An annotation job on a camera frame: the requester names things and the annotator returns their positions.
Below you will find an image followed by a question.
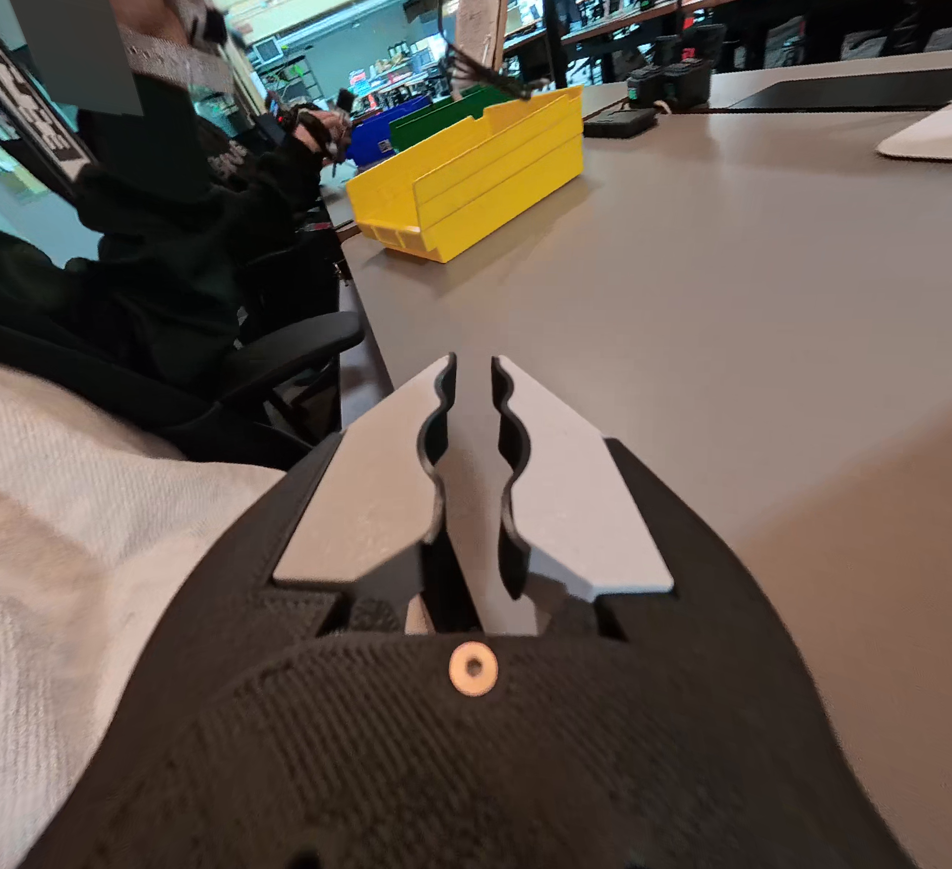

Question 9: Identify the grey woven watch strap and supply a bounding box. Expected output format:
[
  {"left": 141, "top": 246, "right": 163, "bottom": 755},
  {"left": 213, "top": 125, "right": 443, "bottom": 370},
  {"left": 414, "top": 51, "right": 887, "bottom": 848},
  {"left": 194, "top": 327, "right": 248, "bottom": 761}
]
[{"left": 119, "top": 27, "right": 238, "bottom": 95}]

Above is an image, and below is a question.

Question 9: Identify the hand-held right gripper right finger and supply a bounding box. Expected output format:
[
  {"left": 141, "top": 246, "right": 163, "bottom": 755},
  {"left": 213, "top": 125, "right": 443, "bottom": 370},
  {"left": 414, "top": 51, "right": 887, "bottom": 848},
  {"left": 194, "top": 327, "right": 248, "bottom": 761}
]
[{"left": 491, "top": 356, "right": 675, "bottom": 635}]

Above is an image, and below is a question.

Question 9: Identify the yellow plastic bin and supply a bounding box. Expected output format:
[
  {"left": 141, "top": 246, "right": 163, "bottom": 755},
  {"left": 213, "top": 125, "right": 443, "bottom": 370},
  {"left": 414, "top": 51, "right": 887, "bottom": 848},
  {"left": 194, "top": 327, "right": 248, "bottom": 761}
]
[{"left": 346, "top": 86, "right": 585, "bottom": 263}]

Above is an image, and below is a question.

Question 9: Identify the black office chair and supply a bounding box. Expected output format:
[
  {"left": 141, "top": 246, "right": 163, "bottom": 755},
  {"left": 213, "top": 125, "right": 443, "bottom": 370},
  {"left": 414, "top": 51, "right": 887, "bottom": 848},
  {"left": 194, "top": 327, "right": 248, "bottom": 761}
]
[{"left": 0, "top": 311, "right": 365, "bottom": 468}]

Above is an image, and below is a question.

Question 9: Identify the dark green jacket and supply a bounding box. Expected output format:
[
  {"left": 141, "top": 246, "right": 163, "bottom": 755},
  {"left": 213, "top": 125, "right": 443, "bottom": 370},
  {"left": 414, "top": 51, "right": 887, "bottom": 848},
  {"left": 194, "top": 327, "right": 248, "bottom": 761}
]
[{"left": 0, "top": 229, "right": 105, "bottom": 364}]

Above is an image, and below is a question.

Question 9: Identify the blue plastic bin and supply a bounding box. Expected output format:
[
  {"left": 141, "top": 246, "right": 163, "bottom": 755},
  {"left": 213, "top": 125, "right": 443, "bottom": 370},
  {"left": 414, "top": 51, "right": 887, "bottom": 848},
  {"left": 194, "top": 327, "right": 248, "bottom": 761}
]
[{"left": 348, "top": 95, "right": 432, "bottom": 167}]

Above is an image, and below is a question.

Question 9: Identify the green plastic bin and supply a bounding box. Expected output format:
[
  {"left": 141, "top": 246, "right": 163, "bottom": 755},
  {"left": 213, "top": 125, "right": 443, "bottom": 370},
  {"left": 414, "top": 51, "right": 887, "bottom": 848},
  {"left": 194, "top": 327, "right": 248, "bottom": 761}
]
[{"left": 389, "top": 84, "right": 514, "bottom": 152}]

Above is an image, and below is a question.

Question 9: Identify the flat black device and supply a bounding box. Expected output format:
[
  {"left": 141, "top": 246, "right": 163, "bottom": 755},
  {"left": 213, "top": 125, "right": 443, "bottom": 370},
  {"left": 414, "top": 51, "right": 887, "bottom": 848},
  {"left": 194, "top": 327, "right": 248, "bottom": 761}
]
[{"left": 582, "top": 108, "right": 659, "bottom": 139}]

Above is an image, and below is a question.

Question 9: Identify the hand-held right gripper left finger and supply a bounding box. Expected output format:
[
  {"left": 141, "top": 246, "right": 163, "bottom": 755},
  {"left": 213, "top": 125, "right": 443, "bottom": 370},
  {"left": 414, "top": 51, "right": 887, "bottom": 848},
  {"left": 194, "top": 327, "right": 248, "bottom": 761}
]
[{"left": 271, "top": 353, "right": 458, "bottom": 635}]

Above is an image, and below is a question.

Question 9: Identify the black battery charger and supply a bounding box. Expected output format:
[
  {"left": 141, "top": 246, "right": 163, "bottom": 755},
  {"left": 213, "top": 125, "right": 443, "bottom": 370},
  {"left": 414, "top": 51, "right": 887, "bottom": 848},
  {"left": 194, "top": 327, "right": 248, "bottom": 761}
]
[
  {"left": 627, "top": 65, "right": 670, "bottom": 110},
  {"left": 664, "top": 58, "right": 715, "bottom": 110}
]

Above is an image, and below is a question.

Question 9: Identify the white shirt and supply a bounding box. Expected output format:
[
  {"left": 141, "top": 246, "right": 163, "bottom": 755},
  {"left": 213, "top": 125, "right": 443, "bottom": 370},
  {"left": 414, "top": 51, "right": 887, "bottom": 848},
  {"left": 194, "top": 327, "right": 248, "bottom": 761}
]
[{"left": 0, "top": 367, "right": 287, "bottom": 869}]

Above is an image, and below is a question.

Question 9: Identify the light grey desk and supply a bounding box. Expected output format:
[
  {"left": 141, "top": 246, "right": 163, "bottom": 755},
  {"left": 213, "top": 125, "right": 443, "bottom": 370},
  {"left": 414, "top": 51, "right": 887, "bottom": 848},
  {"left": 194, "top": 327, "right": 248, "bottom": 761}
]
[{"left": 323, "top": 49, "right": 952, "bottom": 869}]

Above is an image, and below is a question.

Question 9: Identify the framed tag sign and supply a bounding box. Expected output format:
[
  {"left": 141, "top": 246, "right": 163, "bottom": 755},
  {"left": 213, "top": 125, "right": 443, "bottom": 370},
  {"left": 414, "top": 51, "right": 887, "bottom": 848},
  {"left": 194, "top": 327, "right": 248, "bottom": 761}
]
[{"left": 0, "top": 47, "right": 94, "bottom": 186}]

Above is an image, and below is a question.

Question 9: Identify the black pole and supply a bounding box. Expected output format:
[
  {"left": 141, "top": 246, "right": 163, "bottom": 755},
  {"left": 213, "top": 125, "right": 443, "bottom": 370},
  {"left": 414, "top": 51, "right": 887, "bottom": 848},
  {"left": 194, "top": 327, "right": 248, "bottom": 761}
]
[{"left": 530, "top": 0, "right": 570, "bottom": 90}]

